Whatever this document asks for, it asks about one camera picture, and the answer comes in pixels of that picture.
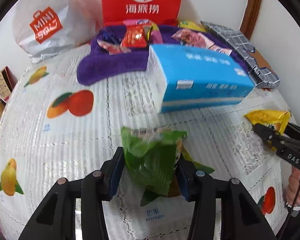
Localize yellow triangular snack packet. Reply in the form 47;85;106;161
244;109;291;152

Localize green triangular snack packet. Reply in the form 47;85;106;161
121;126;215;207

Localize pink snack packet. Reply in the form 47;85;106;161
172;29;232;56

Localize pink yellow snack bag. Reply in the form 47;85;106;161
123;19;163;45

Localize red white candy packet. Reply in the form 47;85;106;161
97;40;132;55

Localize red snack packet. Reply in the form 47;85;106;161
120;23;151;48

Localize blue snack packet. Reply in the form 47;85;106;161
98;29;121;44

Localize right hand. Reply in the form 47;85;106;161
286;166;300;217

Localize fruit print tablecloth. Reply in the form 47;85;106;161
0;45;291;239

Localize grey checked star cloth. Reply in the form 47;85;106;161
200;21;280;89

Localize blue tissue pack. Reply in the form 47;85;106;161
146;44;255;113

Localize brown patterned box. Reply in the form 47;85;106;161
0;66;17;103

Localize purple towel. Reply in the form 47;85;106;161
77;25;245;86

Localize yellow chips bag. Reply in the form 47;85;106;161
178;20;206;33

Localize red paper shopping bag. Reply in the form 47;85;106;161
101;0;181;25

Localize white Miniso plastic bag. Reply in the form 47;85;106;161
12;0;96;64

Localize brown wooden door frame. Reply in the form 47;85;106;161
240;0;262;39

